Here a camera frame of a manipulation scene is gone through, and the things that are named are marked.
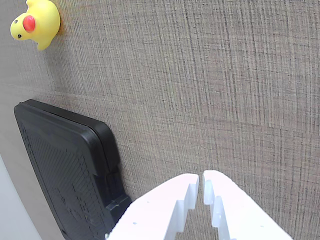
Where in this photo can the yellow rubber duck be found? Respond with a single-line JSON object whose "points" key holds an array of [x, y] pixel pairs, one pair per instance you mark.
{"points": [[37, 23]]}

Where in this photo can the black plastic case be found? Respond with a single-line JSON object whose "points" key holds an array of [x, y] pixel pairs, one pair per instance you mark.
{"points": [[70, 172]]}

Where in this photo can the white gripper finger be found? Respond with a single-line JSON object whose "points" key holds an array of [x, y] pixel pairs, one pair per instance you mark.
{"points": [[155, 210], [240, 212]]}

